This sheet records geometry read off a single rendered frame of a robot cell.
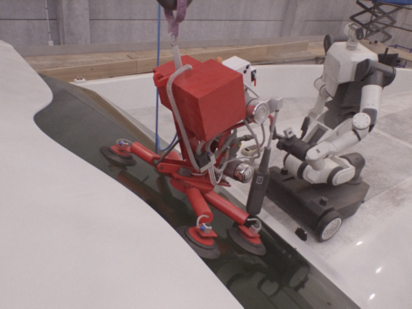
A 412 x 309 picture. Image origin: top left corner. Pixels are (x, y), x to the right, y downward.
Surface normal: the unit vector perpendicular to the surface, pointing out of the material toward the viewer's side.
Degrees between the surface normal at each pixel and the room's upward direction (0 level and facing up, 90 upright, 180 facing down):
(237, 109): 90
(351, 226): 0
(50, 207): 21
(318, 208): 45
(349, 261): 8
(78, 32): 90
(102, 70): 90
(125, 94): 90
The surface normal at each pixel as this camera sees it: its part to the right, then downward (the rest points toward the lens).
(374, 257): 0.26, -0.74
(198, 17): 0.61, 0.48
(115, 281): 0.42, -0.86
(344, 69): -0.61, 0.39
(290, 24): -0.78, 0.22
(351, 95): 0.13, 0.72
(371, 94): -0.33, -0.26
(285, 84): 0.35, 0.52
